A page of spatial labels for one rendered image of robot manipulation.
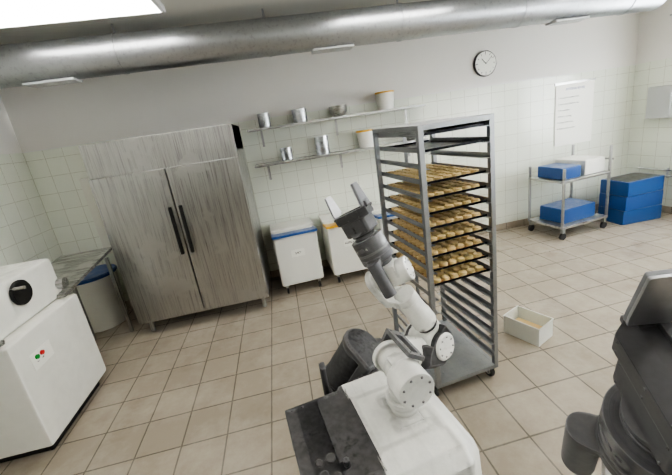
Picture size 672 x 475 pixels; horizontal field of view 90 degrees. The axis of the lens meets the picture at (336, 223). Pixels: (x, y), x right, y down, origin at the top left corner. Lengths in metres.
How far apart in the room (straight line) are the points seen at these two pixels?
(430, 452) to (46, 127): 4.92
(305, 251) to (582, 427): 3.72
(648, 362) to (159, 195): 3.67
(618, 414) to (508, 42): 5.33
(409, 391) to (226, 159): 3.19
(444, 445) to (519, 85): 5.27
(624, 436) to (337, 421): 0.44
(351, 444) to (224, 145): 3.23
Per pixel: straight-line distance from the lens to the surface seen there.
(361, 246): 0.86
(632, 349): 0.38
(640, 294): 0.36
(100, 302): 4.78
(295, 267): 4.10
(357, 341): 0.85
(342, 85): 4.60
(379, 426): 0.70
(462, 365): 2.73
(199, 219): 3.73
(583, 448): 0.49
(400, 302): 0.95
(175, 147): 3.72
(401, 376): 0.62
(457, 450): 0.67
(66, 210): 5.17
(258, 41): 3.52
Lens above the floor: 1.88
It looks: 16 degrees down
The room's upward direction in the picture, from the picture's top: 9 degrees counter-clockwise
